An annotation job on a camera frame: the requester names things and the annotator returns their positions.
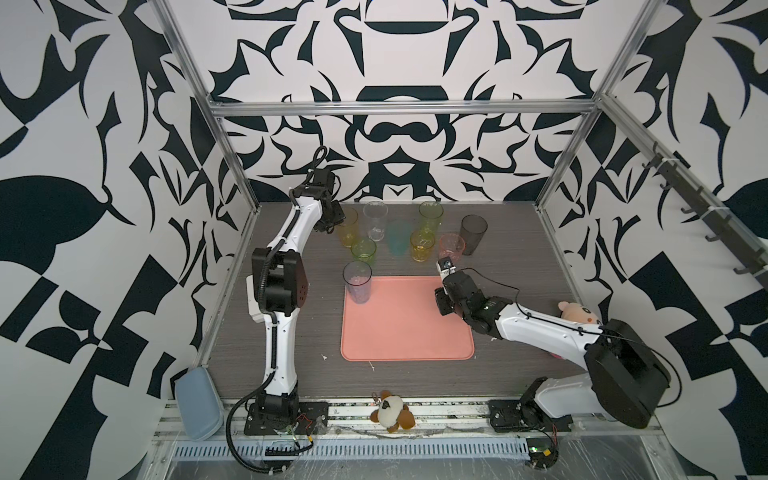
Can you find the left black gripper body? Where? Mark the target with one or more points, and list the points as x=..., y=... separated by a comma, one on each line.
x=337, y=215

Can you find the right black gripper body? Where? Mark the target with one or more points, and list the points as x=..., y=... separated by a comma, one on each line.
x=446, y=305

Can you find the orange translucent glass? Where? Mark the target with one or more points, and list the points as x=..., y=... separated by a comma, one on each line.
x=348, y=229

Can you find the clear glass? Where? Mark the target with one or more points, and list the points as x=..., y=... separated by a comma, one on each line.
x=375, y=213

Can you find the pink rectangular tray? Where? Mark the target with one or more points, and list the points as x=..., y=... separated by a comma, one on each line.
x=401, y=322

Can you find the blue translucent glass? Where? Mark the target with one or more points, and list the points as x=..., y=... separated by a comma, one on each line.
x=357, y=276

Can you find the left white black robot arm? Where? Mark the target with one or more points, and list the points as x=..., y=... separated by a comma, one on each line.
x=279, y=287

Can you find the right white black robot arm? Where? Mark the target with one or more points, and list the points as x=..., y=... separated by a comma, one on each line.
x=623, y=378

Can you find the pink glass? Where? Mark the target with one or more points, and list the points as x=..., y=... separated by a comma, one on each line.
x=452, y=246

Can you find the yellow glass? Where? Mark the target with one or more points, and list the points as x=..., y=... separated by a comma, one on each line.
x=422, y=242

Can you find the dark grey glass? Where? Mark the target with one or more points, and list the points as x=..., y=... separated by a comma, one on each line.
x=472, y=229

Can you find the short green glass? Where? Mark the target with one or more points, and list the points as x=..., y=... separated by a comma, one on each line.
x=364, y=250

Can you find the teal translucent glass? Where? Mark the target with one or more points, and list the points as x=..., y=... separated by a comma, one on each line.
x=398, y=237

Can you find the tall green glass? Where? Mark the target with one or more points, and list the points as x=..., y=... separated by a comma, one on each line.
x=431, y=215

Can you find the pink pig plush toy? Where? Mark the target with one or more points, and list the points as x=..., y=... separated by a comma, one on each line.
x=575, y=312

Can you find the brown white plush toy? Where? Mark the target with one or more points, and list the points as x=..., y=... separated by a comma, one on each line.
x=392, y=413

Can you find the white box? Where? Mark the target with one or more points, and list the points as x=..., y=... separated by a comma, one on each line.
x=253, y=307

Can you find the green lit circuit board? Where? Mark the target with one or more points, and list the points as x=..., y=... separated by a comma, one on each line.
x=543, y=454

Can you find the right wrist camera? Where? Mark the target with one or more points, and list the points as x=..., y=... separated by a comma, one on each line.
x=445, y=267

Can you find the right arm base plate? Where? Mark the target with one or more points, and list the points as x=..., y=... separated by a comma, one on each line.
x=516, y=415

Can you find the white cable duct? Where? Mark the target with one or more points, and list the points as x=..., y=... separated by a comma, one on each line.
x=360, y=449

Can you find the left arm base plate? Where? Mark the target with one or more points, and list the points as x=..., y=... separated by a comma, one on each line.
x=297, y=419

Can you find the black hook rail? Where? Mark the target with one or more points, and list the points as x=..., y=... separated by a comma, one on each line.
x=701, y=204

